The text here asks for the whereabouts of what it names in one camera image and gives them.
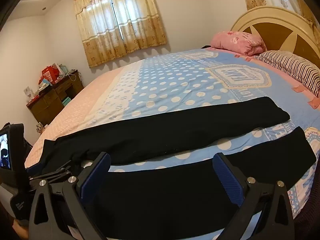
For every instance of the cream and brown headboard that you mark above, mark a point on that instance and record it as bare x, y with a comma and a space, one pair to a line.
275, 30

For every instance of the red gift bags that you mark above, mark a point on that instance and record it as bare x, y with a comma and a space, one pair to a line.
50, 73

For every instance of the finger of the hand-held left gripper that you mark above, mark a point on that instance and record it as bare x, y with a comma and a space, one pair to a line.
53, 173
34, 169

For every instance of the bed with dotted blue sheet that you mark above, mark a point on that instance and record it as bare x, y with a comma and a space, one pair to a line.
175, 85

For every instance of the striped pillow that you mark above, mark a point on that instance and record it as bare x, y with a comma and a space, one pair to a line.
292, 67

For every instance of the person's left hand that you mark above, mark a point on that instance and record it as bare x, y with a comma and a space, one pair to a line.
21, 230

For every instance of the small patterned bin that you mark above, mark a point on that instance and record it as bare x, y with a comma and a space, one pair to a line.
41, 128

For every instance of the black pants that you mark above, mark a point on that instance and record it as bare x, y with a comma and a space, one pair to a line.
175, 130

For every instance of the dark wooden desk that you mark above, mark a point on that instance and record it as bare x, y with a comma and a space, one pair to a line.
50, 100

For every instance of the teal box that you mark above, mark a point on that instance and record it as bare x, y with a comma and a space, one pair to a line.
63, 69

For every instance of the pink floral pillow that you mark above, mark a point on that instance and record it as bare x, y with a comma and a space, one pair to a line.
235, 41

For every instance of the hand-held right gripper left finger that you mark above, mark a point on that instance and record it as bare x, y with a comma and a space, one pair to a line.
95, 177

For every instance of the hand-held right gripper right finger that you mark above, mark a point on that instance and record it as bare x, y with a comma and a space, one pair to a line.
226, 177

